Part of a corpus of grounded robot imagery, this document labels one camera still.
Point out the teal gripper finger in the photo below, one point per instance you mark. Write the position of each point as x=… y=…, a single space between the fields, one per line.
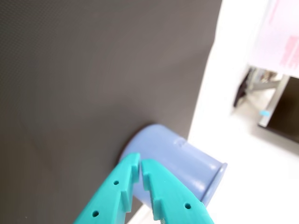
x=109 y=196
x=172 y=193

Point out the blue plastic pot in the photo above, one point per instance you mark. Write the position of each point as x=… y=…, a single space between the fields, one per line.
x=182 y=161

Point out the dark grey mat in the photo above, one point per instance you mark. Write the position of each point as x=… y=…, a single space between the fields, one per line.
x=93 y=93

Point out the white and pink sheet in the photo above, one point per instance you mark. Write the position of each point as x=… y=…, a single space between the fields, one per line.
x=275 y=32

